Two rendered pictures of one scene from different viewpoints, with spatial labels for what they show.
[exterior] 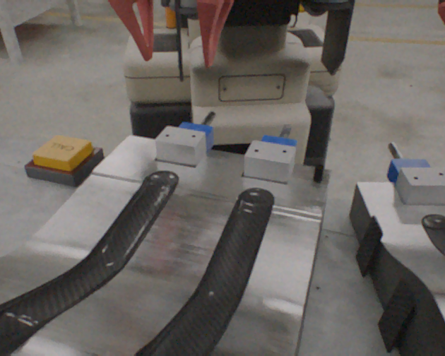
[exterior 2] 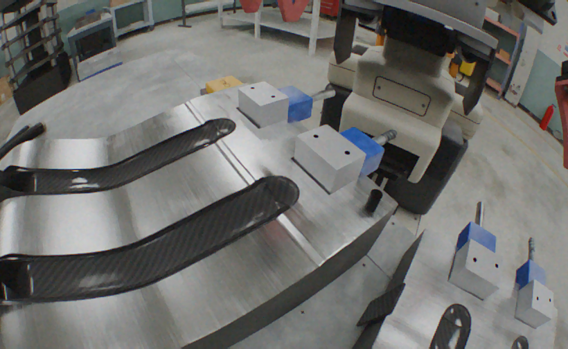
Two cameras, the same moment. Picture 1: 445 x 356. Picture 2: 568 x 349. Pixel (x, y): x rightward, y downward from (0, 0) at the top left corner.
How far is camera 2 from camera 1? 0.30 m
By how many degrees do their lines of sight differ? 27
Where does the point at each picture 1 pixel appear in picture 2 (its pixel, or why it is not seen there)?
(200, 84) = (359, 75)
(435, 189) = (481, 282)
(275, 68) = (424, 88)
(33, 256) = (97, 147)
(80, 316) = (39, 204)
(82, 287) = (83, 185)
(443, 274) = not seen: outside the picture
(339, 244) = (368, 279)
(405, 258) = not seen: outside the picture
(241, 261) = (189, 252)
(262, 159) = (311, 149)
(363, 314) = not seen: outside the picture
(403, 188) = (458, 262)
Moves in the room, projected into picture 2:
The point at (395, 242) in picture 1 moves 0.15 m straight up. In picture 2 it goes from (397, 325) to (547, 206)
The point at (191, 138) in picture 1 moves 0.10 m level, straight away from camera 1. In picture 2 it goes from (268, 97) to (310, 70)
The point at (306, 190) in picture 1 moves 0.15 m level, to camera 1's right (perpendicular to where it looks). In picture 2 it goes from (343, 215) to (490, 296)
